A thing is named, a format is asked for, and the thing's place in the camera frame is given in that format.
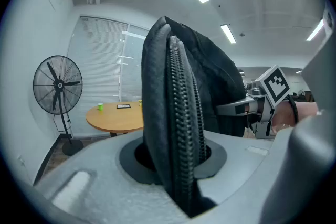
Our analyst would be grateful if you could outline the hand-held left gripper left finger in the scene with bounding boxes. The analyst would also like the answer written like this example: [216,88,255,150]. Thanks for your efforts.
[34,130,191,224]

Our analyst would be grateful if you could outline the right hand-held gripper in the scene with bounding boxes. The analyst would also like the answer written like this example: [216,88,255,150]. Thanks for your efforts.
[216,65,291,140]

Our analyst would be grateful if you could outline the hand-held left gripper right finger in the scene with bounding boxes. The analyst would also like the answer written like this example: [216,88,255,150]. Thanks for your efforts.
[198,130,276,204]

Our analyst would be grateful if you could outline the black backpack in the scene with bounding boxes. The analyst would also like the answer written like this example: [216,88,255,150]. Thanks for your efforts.
[141,16,247,218]

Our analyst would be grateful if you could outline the person's right forearm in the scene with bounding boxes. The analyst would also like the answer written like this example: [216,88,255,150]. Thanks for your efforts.
[296,102,319,123]

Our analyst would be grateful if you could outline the person's right hand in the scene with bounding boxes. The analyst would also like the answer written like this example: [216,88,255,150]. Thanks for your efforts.
[271,101,297,134]

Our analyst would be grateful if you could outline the round wooden table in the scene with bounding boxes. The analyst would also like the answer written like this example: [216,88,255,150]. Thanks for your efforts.
[86,101,144,137]

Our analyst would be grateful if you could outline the short ceiling light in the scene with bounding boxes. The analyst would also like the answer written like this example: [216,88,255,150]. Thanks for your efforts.
[220,24,237,44]
[306,19,325,41]

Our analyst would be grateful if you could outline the black standing fan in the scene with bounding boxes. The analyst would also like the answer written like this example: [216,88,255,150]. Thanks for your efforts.
[33,55,85,157]

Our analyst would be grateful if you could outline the white window blinds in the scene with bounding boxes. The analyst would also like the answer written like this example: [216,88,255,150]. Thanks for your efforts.
[67,15,151,103]

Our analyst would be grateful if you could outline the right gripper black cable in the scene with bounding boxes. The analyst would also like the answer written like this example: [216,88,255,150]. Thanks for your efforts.
[287,94,300,124]

